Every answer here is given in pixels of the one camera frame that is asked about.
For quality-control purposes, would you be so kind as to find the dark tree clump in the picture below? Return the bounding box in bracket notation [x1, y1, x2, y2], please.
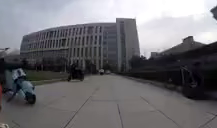
[128, 54, 148, 71]

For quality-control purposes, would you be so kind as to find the large curved grey building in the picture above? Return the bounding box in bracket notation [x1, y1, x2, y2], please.
[19, 17, 141, 73]

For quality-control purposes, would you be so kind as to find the dark vehicle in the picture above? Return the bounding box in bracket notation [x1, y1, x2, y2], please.
[66, 62, 86, 83]

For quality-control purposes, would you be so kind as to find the grey paved slab path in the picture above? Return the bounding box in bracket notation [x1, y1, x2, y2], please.
[0, 73, 217, 128]

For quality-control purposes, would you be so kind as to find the grey kerb beside hedge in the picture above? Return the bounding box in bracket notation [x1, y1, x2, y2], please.
[119, 73, 217, 102]

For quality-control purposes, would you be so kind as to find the row of trees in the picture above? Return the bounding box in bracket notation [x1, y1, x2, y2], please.
[21, 57, 99, 74]

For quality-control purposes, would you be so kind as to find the dark long hedge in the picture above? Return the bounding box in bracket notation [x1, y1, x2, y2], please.
[115, 39, 217, 100]

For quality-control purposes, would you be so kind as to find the grey kerb beside grass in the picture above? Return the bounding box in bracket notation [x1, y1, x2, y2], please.
[30, 77, 69, 86]

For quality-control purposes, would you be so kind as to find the grass area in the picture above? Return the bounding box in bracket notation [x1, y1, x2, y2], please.
[24, 69, 69, 82]

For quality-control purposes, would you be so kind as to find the low building with roof block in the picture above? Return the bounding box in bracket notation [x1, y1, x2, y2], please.
[150, 35, 208, 58]

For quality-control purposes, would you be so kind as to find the dark parked bicycle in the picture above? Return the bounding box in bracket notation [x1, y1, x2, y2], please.
[180, 61, 206, 100]

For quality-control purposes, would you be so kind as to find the pale blue scooter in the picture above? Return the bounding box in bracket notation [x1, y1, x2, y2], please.
[3, 67, 38, 105]

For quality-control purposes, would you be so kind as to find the tall building with banded front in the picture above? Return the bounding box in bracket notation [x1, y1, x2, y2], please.
[210, 3, 217, 27]

